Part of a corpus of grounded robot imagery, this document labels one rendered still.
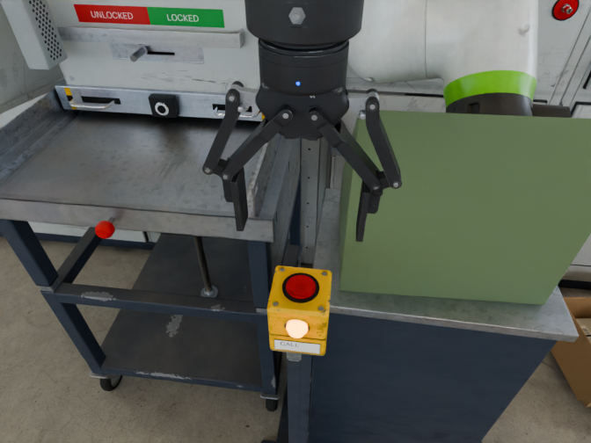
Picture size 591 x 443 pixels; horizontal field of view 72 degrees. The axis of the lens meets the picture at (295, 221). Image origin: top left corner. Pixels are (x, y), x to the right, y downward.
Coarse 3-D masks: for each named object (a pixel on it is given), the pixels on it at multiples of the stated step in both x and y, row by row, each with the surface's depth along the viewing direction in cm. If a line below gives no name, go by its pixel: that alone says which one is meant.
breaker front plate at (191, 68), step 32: (64, 0) 85; (96, 0) 84; (128, 0) 84; (160, 0) 83; (192, 0) 82; (224, 0) 81; (224, 32) 85; (64, 64) 95; (96, 64) 94; (128, 64) 93; (160, 64) 92; (192, 64) 91; (224, 64) 90; (256, 64) 89
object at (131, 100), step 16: (64, 80) 100; (64, 96) 99; (96, 96) 98; (112, 96) 97; (128, 96) 97; (144, 96) 96; (176, 96) 95; (192, 96) 95; (208, 96) 94; (224, 96) 94; (128, 112) 100; (144, 112) 99; (192, 112) 97; (208, 112) 97; (224, 112) 96
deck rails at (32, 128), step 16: (48, 96) 97; (32, 112) 92; (48, 112) 97; (64, 112) 103; (80, 112) 104; (0, 128) 84; (16, 128) 88; (32, 128) 92; (48, 128) 97; (0, 144) 84; (16, 144) 88; (32, 144) 92; (272, 144) 85; (0, 160) 84; (16, 160) 87; (256, 160) 87; (272, 160) 86; (0, 176) 83; (256, 176) 71; (256, 192) 72; (256, 208) 73
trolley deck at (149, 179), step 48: (48, 144) 93; (96, 144) 93; (144, 144) 93; (192, 144) 93; (240, 144) 93; (288, 144) 93; (0, 192) 79; (48, 192) 79; (96, 192) 79; (144, 192) 79; (192, 192) 79
